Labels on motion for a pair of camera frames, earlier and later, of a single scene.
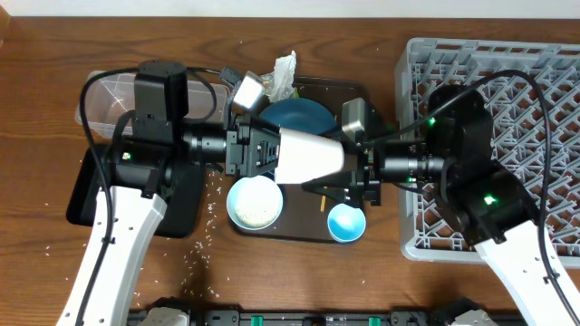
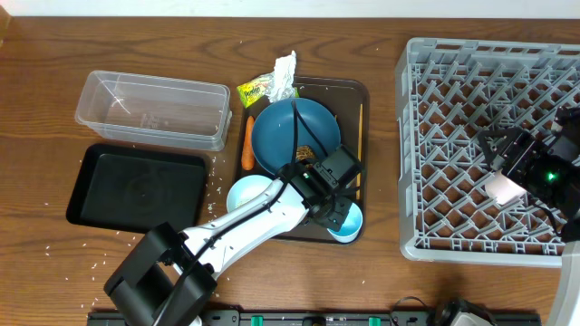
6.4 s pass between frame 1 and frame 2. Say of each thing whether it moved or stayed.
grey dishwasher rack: stayed
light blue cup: stayed
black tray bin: stayed
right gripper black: moved
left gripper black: moved
